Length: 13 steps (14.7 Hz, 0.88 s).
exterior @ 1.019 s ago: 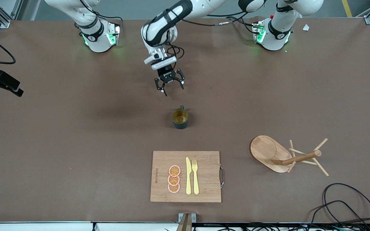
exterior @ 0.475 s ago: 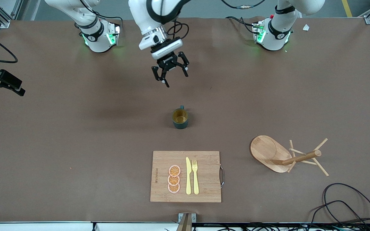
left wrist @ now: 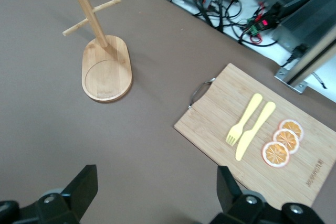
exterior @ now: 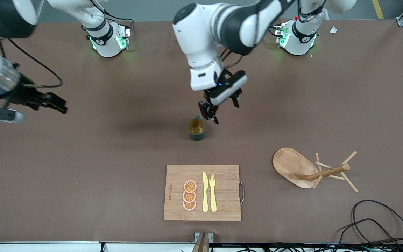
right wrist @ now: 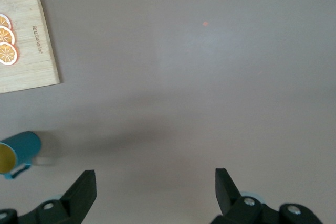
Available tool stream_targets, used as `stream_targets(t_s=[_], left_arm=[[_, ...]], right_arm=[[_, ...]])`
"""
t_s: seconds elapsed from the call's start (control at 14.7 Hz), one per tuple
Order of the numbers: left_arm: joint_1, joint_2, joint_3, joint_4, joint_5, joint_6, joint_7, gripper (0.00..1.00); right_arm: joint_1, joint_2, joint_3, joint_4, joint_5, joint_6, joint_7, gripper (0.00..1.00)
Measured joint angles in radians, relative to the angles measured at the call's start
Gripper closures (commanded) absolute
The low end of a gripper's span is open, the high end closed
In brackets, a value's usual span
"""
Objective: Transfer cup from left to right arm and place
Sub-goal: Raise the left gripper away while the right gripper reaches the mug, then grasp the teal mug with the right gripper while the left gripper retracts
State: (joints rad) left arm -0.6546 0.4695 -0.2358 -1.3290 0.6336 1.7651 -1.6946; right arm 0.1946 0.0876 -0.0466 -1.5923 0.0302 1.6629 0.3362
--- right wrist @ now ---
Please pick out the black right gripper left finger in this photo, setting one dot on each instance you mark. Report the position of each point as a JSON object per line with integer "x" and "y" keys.
{"x": 76, "y": 195}

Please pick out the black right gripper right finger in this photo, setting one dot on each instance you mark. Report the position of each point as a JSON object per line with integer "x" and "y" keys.
{"x": 231, "y": 197}

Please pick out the teal mug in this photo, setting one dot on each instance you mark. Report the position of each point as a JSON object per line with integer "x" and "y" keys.
{"x": 25, "y": 146}

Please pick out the bamboo cutting board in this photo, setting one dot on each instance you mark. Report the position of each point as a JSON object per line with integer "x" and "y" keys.
{"x": 31, "y": 58}

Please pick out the orange slice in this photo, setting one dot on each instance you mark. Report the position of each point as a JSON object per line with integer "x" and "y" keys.
{"x": 6, "y": 53}

